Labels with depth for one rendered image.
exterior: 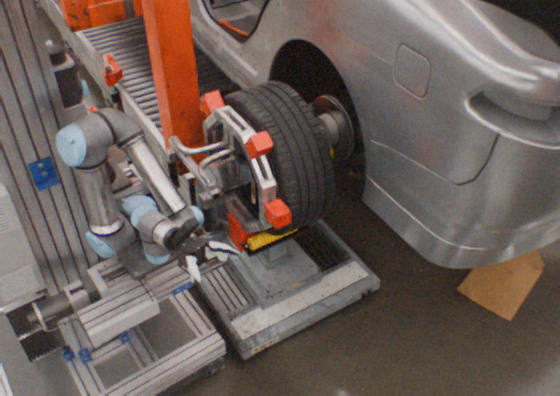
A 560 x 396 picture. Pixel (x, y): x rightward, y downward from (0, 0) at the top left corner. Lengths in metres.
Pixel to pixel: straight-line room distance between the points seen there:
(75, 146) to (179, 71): 1.04
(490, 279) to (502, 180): 1.47
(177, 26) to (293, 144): 0.76
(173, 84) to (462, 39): 1.39
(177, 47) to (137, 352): 1.36
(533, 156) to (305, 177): 0.86
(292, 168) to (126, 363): 1.14
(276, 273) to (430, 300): 0.84
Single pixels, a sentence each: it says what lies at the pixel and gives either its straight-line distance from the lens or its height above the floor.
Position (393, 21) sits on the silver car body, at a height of 1.59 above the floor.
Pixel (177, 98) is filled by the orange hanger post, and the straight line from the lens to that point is 2.77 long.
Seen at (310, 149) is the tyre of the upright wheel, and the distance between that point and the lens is 2.29.
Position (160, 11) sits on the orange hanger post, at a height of 1.42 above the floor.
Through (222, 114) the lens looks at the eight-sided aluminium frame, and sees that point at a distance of 2.38.
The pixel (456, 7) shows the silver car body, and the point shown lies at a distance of 1.94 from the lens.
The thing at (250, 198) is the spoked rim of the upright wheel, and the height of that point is 0.62.
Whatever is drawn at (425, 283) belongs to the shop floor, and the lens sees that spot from 3.26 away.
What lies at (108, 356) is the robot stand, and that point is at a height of 0.23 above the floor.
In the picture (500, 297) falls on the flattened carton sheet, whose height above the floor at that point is 0.01.
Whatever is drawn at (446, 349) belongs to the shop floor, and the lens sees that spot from 3.03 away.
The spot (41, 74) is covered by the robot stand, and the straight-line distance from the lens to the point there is 1.91.
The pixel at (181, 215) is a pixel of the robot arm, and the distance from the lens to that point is 1.87.
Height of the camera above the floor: 2.44
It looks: 41 degrees down
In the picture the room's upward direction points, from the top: straight up
